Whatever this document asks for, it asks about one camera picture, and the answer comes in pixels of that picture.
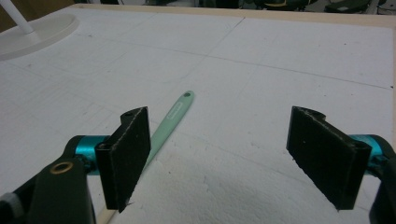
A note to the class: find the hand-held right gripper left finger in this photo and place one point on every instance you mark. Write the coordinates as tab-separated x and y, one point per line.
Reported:
124	158

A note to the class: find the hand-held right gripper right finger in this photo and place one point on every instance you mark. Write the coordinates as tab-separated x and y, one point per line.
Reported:
327	155

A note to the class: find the white lamp stand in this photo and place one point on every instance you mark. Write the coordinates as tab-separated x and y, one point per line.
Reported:
29	34

